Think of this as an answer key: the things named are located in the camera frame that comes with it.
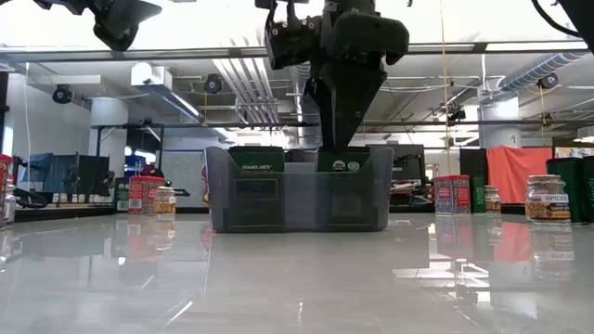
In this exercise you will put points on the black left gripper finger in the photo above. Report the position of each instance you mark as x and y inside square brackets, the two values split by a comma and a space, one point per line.
[118, 23]

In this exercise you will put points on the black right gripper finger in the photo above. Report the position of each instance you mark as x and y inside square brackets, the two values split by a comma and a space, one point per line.
[345, 106]

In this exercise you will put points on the green spice tin black lid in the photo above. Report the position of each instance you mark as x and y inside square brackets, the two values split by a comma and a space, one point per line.
[564, 167]
[121, 195]
[255, 160]
[589, 190]
[343, 164]
[478, 195]

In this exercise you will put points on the red patterned spice tin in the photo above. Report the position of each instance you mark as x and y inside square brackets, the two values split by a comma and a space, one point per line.
[452, 195]
[146, 195]
[4, 167]

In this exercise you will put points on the glass spice jar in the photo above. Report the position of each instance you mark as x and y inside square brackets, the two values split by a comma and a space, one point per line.
[8, 206]
[547, 206]
[493, 201]
[165, 201]

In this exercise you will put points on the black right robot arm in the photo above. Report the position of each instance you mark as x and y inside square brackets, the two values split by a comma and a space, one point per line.
[582, 18]

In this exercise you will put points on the grey translucent plastic bin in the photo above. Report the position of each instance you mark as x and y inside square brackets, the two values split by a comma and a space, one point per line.
[301, 204]

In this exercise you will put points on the plain white column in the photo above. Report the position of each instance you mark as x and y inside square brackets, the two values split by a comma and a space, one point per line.
[109, 130]

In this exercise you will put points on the black partition panel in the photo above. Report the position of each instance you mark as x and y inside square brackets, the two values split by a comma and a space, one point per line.
[473, 162]

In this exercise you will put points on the white column with numeral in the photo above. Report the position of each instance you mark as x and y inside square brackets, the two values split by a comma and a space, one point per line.
[500, 125]

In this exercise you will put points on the colourful patterned cloth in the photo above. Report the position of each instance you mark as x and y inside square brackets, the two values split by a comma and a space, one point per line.
[204, 185]

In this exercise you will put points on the blue cloth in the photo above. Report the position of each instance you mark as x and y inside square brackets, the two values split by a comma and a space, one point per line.
[51, 174]

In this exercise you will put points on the grey patterned partition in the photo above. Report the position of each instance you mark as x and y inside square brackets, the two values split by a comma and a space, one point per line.
[183, 178]

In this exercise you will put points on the orange cloth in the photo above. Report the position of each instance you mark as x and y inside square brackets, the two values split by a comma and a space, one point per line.
[515, 171]

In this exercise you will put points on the white floral cloth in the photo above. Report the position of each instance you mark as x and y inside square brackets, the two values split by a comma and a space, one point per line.
[573, 152]

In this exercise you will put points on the grey round ventilation duct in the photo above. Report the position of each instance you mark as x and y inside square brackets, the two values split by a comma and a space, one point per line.
[299, 116]

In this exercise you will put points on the black overhead frame beam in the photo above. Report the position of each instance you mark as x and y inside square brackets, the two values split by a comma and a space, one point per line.
[185, 52]

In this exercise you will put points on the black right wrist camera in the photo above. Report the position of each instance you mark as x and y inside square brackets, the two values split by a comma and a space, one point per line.
[292, 42]

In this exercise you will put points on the black ceiling camera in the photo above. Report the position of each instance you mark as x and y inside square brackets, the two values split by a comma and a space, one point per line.
[62, 94]
[213, 84]
[547, 81]

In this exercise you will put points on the silver flexible insulated duct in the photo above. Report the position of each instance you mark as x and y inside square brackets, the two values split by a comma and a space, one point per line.
[538, 69]

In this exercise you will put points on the black table frame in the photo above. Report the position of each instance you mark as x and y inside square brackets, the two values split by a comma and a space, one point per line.
[69, 213]

